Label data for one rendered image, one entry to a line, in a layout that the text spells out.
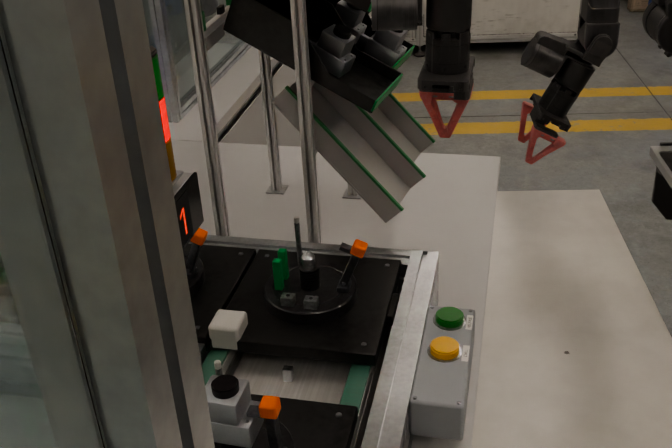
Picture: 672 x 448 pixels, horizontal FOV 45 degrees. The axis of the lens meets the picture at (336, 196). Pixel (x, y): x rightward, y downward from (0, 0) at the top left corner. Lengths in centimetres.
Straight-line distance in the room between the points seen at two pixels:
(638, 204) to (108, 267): 344
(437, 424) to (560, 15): 434
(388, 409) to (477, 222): 65
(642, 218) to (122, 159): 334
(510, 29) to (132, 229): 508
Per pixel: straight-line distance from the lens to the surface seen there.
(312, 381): 118
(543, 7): 523
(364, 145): 146
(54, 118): 17
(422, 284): 128
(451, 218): 165
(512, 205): 171
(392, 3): 104
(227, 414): 91
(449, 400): 108
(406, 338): 118
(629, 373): 132
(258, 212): 170
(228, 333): 117
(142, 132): 18
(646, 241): 333
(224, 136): 222
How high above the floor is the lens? 169
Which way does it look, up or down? 28 degrees down
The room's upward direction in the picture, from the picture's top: 3 degrees counter-clockwise
